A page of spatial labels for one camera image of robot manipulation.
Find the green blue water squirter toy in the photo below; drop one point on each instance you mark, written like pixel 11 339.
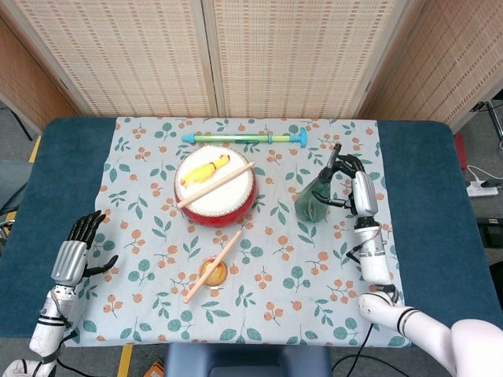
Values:
pixel 228 138

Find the red drum white skin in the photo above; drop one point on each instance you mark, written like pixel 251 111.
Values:
pixel 220 214

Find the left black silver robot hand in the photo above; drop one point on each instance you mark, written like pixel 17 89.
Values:
pixel 70 263

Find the red flat object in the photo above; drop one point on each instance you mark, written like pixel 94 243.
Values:
pixel 460 151

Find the orange jelly cup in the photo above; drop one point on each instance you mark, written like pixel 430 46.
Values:
pixel 220 275

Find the green spray bottle black trigger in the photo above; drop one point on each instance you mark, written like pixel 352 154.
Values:
pixel 312 206

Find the orange box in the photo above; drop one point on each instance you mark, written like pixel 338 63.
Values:
pixel 156 370

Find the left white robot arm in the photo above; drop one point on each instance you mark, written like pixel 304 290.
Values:
pixel 47 330

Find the black metal stand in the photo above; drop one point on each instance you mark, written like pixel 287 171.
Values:
pixel 491 114

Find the yellow rubber chicken toy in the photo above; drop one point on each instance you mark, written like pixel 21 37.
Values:
pixel 202 172

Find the floral printed tablecloth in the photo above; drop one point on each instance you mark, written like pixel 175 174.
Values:
pixel 271 314

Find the wooden drumstick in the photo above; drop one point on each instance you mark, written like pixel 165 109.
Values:
pixel 214 185
pixel 220 255

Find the bamboo folding screen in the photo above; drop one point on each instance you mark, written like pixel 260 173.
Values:
pixel 275 59

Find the blue padded seat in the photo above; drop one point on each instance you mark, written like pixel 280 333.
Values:
pixel 247 359

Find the black stand leg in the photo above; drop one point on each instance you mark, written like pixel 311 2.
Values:
pixel 19 121

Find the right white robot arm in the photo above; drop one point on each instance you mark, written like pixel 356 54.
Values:
pixel 373 259

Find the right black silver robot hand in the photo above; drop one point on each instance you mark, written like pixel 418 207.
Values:
pixel 363 192

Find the blue table cover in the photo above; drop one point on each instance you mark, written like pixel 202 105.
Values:
pixel 432 176

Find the white power strip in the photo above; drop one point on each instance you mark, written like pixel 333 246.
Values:
pixel 479 191

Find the black box device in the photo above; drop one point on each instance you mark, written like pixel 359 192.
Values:
pixel 491 231

